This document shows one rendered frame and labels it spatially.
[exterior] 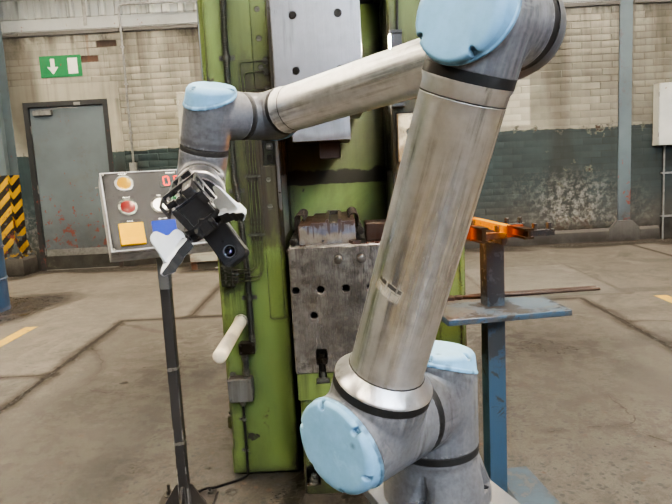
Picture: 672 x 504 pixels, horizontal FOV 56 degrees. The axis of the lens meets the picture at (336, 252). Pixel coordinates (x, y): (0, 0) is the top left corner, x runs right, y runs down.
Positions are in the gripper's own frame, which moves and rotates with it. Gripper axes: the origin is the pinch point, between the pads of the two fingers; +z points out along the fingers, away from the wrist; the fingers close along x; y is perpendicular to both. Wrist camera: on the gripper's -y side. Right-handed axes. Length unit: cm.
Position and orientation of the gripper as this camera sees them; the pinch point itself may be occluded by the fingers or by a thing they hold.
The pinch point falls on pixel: (206, 248)
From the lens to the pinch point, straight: 92.9
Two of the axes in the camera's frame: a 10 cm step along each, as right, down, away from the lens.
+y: -5.7, -7.1, -4.1
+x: 8.0, -5.9, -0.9
